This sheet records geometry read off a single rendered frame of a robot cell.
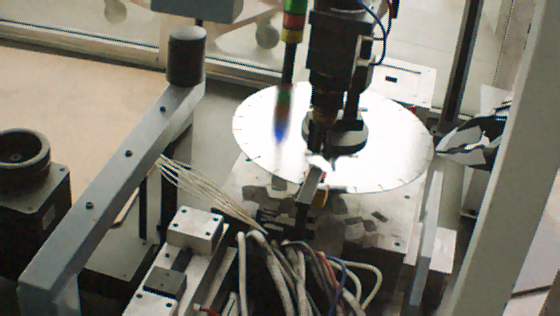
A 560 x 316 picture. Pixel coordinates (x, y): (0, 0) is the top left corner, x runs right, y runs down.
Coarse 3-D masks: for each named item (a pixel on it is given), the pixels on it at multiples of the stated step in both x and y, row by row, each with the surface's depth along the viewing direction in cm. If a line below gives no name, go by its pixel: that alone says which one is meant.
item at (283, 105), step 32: (256, 96) 133; (288, 96) 134; (256, 128) 125; (288, 128) 126; (384, 128) 129; (416, 128) 130; (256, 160) 117; (288, 160) 118; (320, 160) 119; (352, 160) 120; (384, 160) 121; (416, 160) 122; (352, 192) 113
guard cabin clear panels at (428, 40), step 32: (0, 0) 184; (32, 0) 182; (64, 0) 180; (96, 0) 178; (128, 0) 176; (256, 0) 168; (416, 0) 159; (448, 0) 157; (512, 0) 152; (96, 32) 182; (128, 32) 180; (224, 32) 174; (256, 32) 172; (416, 32) 162; (448, 32) 160; (480, 32) 158; (256, 64) 176; (416, 64) 166; (448, 64) 164; (480, 64) 162
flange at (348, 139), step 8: (304, 120) 126; (304, 128) 124; (368, 128) 127; (304, 136) 124; (336, 136) 123; (344, 136) 123; (352, 136) 124; (360, 136) 124; (368, 136) 125; (336, 144) 121; (344, 144) 122; (352, 144) 122; (360, 144) 123
